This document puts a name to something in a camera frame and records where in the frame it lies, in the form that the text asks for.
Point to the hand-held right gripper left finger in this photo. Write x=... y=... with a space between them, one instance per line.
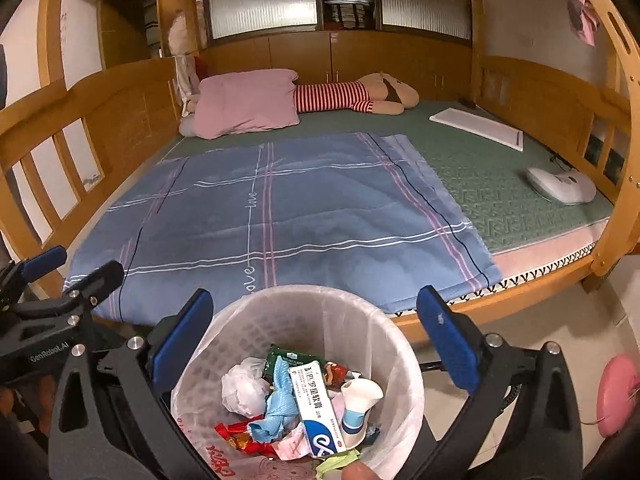
x=182 y=345

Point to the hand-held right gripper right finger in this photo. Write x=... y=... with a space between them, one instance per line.
x=447 y=345

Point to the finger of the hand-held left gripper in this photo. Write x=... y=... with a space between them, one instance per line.
x=97 y=280
x=45 y=262

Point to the white plastic lattice wastebasket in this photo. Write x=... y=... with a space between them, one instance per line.
x=390 y=360

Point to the white plush toy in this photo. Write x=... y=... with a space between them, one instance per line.
x=242 y=387

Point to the white lined waste basket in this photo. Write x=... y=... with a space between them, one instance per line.
x=200 y=442

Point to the dark green packet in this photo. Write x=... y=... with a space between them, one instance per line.
x=290 y=357

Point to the red wrapper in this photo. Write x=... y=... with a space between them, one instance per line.
x=240 y=440

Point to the light blue face mask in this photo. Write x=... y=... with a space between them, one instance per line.
x=277 y=405

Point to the white medicine box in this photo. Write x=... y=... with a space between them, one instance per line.
x=315 y=405

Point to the white patterned mattress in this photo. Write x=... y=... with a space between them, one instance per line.
x=545 y=260

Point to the green patterned bed mat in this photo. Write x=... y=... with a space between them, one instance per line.
x=475 y=180

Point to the pink round device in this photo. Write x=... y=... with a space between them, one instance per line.
x=617 y=395

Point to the blue plaid blanket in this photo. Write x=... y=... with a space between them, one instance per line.
x=310 y=220

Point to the grey plush toy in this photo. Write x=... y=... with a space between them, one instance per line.
x=187 y=125

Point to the white flat board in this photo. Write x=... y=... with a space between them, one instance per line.
x=475 y=127

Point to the pink pillow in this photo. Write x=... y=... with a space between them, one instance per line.
x=240 y=105

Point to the wooden bookshelf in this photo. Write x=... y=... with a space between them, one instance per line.
x=125 y=25

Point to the striped plush doll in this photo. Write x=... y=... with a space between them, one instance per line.
x=330 y=97

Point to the wooden cabinet with frosted glass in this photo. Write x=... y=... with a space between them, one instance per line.
x=300 y=55

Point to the pink hanging cloth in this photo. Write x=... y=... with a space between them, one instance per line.
x=577 y=7

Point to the wooden bunk bed frame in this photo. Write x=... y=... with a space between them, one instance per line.
x=115 y=100

